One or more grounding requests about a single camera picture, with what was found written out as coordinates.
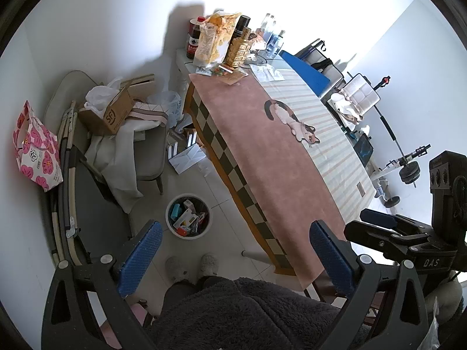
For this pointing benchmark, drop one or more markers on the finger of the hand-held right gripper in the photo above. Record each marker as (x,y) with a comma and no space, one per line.
(375,237)
(383,218)

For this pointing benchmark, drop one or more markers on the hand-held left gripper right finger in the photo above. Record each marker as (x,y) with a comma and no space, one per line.
(332,259)

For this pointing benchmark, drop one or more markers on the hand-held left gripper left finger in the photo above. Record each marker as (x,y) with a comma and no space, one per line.
(140,259)

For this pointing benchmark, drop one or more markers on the white trash bin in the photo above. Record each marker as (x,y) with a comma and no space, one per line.
(182,236)

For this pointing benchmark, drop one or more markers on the white cardboard box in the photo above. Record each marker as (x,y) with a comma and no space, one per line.
(184,221)

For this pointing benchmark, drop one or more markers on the blue green snack bag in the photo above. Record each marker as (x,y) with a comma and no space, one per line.
(176,210)

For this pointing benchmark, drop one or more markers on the grey fluffy slipper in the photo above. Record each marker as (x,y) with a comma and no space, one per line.
(208,264)
(177,268)

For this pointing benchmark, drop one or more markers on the black barbell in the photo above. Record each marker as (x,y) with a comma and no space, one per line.
(408,171)

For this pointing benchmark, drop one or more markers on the folding lounge chair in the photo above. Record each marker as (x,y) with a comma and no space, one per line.
(87,207)

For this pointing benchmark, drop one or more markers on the black screen blue picture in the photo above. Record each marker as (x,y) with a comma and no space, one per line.
(363,147)

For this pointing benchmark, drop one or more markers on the wooden dining table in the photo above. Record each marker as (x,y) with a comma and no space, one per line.
(255,255)

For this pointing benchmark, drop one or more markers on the white draped cloth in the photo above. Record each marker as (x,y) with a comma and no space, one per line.
(120,175)

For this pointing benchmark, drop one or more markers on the person's grey fleece robe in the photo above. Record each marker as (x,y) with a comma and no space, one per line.
(255,317)

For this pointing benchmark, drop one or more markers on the grey chair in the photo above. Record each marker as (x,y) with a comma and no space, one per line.
(149,153)

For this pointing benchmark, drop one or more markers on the white paper envelope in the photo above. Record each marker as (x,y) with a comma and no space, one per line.
(188,157)

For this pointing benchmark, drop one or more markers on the white padded chair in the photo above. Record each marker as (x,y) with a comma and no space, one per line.
(361,93)

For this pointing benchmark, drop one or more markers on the pink white folded cloth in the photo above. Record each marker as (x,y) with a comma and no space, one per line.
(146,112)

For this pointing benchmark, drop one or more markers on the brown cardboard box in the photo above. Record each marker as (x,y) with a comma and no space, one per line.
(113,113)

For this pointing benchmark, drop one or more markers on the pink tablecloth with cat print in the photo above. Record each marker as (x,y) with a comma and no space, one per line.
(248,135)

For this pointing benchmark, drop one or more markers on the pink floral paper bag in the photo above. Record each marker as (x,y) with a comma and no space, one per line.
(36,149)

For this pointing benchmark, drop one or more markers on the translucent plastic bag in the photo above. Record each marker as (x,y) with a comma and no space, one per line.
(166,104)

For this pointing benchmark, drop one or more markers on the blue board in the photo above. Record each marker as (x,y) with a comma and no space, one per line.
(306,71)

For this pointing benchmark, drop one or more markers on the white plastic bag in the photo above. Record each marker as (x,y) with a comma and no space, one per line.
(98,94)

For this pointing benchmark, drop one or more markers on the beige cardboard carton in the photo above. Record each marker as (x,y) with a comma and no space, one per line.
(140,81)

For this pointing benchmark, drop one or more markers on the clear plastic wrapper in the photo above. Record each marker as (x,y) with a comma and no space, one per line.
(266,73)

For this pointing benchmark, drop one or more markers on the beige curved chair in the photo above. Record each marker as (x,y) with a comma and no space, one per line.
(69,84)

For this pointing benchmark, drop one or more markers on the clear bottle blue label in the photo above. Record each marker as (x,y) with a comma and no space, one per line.
(276,45)
(270,25)

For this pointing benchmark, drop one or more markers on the brown card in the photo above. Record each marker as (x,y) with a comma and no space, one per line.
(235,77)

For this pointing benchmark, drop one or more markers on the gold bottle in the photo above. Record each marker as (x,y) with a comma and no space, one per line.
(238,51)

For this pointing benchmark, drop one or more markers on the dark bottle red label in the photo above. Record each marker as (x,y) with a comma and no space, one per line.
(192,42)

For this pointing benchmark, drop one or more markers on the clear snack bag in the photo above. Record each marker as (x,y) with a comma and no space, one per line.
(215,40)

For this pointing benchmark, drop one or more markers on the black bottle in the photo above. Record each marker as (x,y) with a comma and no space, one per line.
(241,25)

